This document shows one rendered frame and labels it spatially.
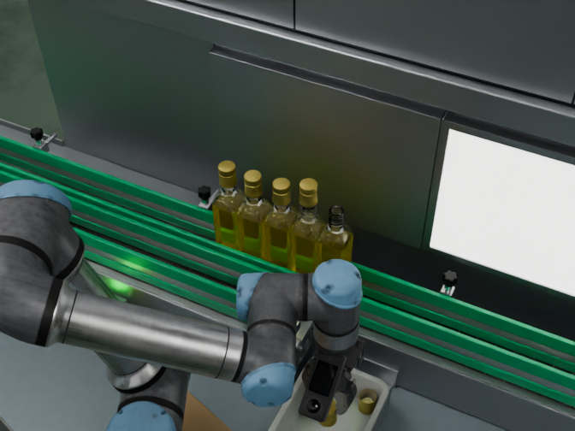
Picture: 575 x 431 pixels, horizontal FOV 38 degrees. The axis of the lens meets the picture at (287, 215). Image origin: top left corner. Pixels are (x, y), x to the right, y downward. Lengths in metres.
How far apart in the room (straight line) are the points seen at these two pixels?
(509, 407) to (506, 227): 0.35
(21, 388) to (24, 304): 0.72
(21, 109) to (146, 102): 1.97
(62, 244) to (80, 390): 0.62
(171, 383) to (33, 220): 0.43
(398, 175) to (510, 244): 0.25
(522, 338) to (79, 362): 0.92
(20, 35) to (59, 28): 2.37
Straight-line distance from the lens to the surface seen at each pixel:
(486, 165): 1.51
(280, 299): 1.26
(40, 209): 1.24
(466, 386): 1.69
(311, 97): 1.56
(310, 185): 1.53
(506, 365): 1.63
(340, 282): 1.26
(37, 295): 1.15
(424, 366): 1.68
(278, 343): 1.21
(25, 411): 1.83
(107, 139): 2.03
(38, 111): 3.75
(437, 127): 1.49
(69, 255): 1.27
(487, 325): 1.68
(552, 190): 1.51
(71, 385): 1.83
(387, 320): 1.65
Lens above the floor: 2.24
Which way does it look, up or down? 46 degrees down
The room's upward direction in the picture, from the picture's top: 1 degrees counter-clockwise
